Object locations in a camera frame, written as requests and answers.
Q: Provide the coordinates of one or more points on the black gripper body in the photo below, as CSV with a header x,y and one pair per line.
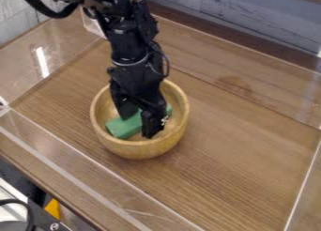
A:
x,y
141,77

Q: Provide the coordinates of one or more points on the clear acrylic tray wall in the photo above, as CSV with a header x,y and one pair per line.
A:
x,y
132,195

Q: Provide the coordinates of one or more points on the green rectangular block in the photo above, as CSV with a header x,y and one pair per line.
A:
x,y
124,128

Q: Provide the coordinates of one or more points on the brown wooden bowl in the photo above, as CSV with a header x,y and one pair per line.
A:
x,y
139,148

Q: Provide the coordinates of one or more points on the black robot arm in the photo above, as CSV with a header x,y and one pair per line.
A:
x,y
124,20

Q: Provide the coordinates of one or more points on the black device with screw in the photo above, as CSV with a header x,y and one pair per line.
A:
x,y
40,221

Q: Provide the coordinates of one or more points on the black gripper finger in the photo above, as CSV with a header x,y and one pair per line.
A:
x,y
153,119
120,96

